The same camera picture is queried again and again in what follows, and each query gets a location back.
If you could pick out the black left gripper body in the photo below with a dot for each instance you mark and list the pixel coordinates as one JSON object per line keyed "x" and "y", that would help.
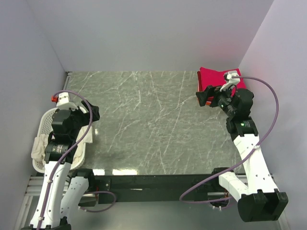
{"x": 80, "y": 119}

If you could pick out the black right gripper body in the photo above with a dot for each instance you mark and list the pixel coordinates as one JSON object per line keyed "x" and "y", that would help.
{"x": 222, "y": 99}

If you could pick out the cream white t-shirt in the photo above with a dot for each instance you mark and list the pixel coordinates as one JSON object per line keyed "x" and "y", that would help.
{"x": 41, "y": 141}

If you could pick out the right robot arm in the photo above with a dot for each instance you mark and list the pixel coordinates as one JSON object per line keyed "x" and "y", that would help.
{"x": 259, "y": 199}

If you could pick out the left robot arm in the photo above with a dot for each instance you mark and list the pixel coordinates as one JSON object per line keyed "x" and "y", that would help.
{"x": 55, "y": 206}

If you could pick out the magenta folded t-shirt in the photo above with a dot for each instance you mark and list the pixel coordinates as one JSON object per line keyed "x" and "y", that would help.
{"x": 213, "y": 77}

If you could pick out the white perforated plastic basket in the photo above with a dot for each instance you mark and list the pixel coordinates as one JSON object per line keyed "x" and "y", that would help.
{"x": 45, "y": 128}

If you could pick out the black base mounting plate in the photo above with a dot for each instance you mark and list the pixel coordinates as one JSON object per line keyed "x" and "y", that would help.
{"x": 152, "y": 188}

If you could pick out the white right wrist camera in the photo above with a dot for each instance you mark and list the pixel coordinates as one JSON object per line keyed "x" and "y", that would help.
{"x": 232, "y": 79}

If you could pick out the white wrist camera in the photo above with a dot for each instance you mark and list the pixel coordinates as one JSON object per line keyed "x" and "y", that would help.
{"x": 232, "y": 79}
{"x": 63, "y": 101}

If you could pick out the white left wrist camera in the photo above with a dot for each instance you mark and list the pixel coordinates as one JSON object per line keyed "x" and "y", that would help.
{"x": 63, "y": 101}

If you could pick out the aluminium extrusion rail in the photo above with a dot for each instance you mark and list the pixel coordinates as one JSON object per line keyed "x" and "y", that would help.
{"x": 34, "y": 186}

